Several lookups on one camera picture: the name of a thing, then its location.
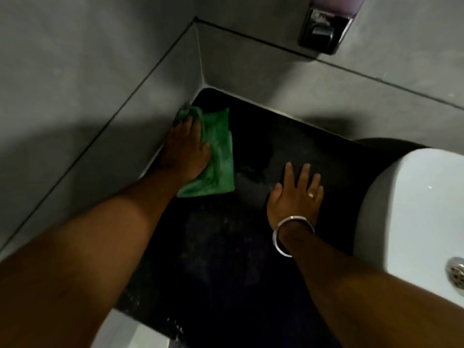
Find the person's right hand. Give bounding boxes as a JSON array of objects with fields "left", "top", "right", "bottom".
[{"left": 267, "top": 162, "right": 325, "bottom": 233}]

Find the person's left hand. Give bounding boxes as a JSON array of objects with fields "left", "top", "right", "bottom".
[{"left": 159, "top": 115, "right": 213, "bottom": 186}]

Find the green cleaning cloth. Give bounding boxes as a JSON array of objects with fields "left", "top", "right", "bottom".
[{"left": 173, "top": 106, "right": 235, "bottom": 198}]

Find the person's right forearm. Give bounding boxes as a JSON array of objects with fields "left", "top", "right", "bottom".
[{"left": 278, "top": 222, "right": 464, "bottom": 348}]

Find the person's left forearm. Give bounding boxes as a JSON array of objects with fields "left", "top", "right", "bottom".
[{"left": 0, "top": 166, "right": 185, "bottom": 348}]

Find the white ceramic wash basin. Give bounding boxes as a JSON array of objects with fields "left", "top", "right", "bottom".
[{"left": 353, "top": 148, "right": 464, "bottom": 309}]

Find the purple and chrome soap dispenser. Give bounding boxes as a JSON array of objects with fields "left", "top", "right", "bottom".
[{"left": 297, "top": 0, "right": 367, "bottom": 56}]

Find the chrome basin drain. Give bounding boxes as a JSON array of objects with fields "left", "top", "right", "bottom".
[{"left": 445, "top": 257, "right": 464, "bottom": 291}]

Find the white ceramic fixture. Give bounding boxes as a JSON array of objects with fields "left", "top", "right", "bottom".
[{"left": 90, "top": 308, "right": 172, "bottom": 348}]

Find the silver bangle bracelet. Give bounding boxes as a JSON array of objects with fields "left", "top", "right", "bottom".
[{"left": 272, "top": 215, "right": 316, "bottom": 258}]

